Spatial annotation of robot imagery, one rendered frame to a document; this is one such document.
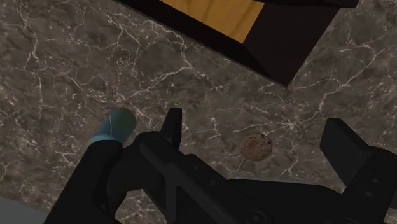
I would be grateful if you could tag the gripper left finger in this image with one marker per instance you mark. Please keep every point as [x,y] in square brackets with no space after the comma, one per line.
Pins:
[173,173]

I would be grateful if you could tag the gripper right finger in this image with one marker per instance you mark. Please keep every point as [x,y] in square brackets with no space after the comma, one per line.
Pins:
[369,173]

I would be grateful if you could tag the blue green cylinder cup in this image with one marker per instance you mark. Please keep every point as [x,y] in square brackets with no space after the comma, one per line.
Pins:
[118,124]

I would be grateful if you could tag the brown speckled round disc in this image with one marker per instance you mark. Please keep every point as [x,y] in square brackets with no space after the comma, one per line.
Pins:
[256,146]

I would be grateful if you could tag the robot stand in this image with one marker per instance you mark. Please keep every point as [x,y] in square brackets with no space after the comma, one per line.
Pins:
[279,46]

